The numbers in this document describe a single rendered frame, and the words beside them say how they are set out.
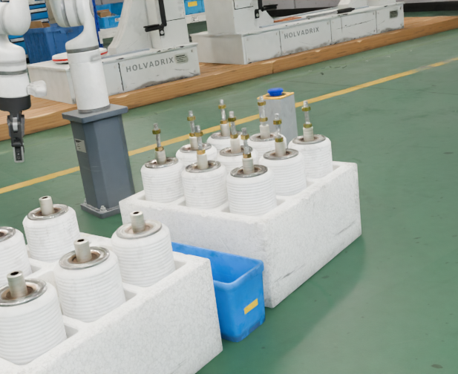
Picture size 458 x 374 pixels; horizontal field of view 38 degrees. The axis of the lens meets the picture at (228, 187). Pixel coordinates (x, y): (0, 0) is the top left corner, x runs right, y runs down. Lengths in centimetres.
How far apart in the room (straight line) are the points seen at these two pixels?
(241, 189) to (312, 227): 20
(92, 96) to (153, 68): 183
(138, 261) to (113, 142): 90
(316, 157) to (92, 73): 74
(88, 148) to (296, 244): 79
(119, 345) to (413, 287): 62
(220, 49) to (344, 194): 286
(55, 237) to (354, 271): 62
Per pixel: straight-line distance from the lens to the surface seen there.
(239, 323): 120
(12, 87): 157
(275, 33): 423
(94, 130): 190
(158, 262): 106
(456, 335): 121
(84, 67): 190
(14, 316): 92
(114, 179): 194
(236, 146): 145
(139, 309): 101
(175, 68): 380
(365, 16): 481
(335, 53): 449
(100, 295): 99
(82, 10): 188
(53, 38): 595
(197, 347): 114
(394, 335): 121
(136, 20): 386
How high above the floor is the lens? 63
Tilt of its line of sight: 18 degrees down
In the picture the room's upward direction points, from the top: 7 degrees counter-clockwise
